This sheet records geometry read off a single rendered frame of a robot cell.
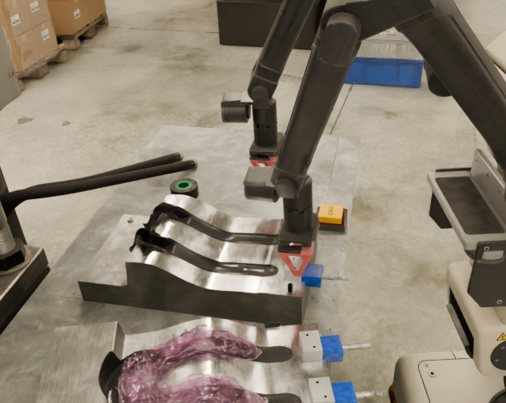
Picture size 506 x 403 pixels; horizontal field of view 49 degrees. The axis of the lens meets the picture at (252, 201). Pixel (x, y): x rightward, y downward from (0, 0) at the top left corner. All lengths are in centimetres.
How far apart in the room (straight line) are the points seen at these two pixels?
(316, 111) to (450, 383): 118
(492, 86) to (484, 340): 66
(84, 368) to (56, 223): 210
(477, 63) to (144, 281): 80
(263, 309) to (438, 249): 167
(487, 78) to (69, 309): 98
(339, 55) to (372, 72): 371
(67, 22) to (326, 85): 497
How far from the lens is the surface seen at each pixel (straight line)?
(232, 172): 172
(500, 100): 78
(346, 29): 67
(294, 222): 107
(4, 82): 168
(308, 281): 117
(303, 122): 86
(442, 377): 185
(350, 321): 235
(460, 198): 119
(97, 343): 109
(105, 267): 133
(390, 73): 439
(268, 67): 123
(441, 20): 68
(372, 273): 257
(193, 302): 122
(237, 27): 530
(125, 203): 164
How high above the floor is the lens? 168
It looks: 34 degrees down
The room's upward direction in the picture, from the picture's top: 3 degrees counter-clockwise
